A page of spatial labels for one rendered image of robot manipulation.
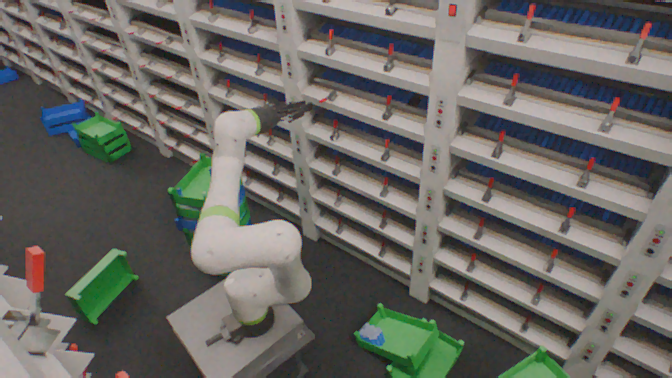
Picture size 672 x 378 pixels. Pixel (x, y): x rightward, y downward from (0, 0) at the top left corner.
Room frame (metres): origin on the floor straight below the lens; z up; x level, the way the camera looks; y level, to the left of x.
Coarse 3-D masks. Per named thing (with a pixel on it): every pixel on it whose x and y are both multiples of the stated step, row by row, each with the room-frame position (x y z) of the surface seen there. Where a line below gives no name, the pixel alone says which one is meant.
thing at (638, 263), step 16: (656, 208) 0.86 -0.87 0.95; (640, 224) 0.90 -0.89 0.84; (640, 240) 0.86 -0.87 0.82; (640, 256) 0.85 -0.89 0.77; (624, 272) 0.86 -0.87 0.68; (640, 272) 0.83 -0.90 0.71; (656, 272) 0.81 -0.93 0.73; (608, 288) 0.87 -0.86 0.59; (640, 288) 0.82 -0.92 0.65; (608, 304) 0.85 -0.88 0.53; (624, 304) 0.83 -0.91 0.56; (592, 320) 0.86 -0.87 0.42; (624, 320) 0.81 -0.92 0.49; (592, 336) 0.85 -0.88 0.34; (608, 336) 0.82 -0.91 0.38; (576, 352) 0.86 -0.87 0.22; (576, 368) 0.84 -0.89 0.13; (592, 368) 0.82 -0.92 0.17
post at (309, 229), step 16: (288, 0) 1.72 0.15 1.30; (288, 16) 1.73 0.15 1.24; (304, 16) 1.76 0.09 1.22; (288, 48) 1.74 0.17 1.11; (304, 64) 1.74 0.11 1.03; (288, 80) 1.75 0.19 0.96; (288, 96) 1.76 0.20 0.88; (304, 144) 1.72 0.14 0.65; (304, 160) 1.72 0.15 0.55; (304, 192) 1.74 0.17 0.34; (304, 224) 1.76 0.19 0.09
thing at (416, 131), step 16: (320, 64) 1.82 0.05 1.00; (304, 80) 1.73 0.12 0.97; (304, 96) 1.70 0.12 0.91; (320, 96) 1.66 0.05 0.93; (352, 96) 1.61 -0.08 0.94; (416, 96) 1.53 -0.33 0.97; (352, 112) 1.54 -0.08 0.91; (368, 112) 1.50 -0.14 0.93; (384, 128) 1.45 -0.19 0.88; (400, 128) 1.39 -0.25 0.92; (416, 128) 1.37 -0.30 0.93
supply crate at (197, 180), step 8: (200, 160) 1.80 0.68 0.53; (208, 160) 1.82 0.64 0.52; (192, 168) 1.73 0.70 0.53; (200, 168) 1.79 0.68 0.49; (192, 176) 1.72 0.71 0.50; (200, 176) 1.73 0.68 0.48; (208, 176) 1.73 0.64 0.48; (184, 184) 1.65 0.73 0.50; (192, 184) 1.67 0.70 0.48; (200, 184) 1.67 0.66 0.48; (208, 184) 1.66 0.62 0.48; (168, 192) 1.54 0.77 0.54; (176, 192) 1.58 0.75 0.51; (184, 192) 1.61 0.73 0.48; (192, 192) 1.61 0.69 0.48; (200, 192) 1.61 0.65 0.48; (176, 200) 1.54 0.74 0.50; (184, 200) 1.52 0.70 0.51; (192, 200) 1.51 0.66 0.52; (200, 200) 1.50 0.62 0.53
